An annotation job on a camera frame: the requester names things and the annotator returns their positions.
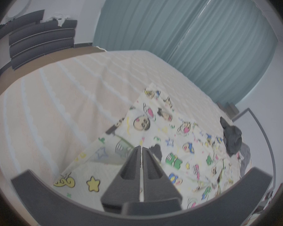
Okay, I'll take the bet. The black garment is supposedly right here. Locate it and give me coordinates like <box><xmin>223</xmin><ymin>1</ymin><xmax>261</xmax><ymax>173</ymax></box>
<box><xmin>220</xmin><ymin>117</ymin><xmax>242</xmax><ymax>156</ymax></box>

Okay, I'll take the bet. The grey bedside table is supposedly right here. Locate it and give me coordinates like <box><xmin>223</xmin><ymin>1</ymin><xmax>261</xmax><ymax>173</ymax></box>
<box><xmin>216</xmin><ymin>101</ymin><xmax>239</xmax><ymax>116</ymax></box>

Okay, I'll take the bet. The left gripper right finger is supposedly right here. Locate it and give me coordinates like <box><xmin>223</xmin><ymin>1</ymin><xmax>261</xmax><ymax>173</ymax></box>
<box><xmin>141</xmin><ymin>146</ymin><xmax>183</xmax><ymax>210</ymax></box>

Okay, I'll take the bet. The grey garment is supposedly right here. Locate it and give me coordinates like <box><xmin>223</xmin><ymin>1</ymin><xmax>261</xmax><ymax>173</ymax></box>
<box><xmin>237</xmin><ymin>143</ymin><xmax>252</xmax><ymax>176</ymax></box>

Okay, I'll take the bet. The bed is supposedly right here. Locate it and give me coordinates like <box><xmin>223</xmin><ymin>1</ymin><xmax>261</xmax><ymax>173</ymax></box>
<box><xmin>0</xmin><ymin>50</ymin><xmax>274</xmax><ymax>221</ymax></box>

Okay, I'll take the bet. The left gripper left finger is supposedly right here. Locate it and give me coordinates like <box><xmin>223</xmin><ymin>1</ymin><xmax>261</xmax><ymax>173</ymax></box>
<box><xmin>100</xmin><ymin>145</ymin><xmax>142</xmax><ymax>214</ymax></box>

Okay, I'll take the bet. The blue-green curtain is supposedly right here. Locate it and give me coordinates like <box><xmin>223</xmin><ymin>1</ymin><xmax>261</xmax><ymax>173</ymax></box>
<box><xmin>92</xmin><ymin>0</ymin><xmax>220</xmax><ymax>64</ymax></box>
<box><xmin>165</xmin><ymin>0</ymin><xmax>279</xmax><ymax>106</ymax></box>

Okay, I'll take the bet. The white printed pyjama top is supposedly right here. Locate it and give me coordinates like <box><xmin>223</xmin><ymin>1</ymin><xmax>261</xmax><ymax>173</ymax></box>
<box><xmin>53</xmin><ymin>83</ymin><xmax>241</xmax><ymax>211</ymax></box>

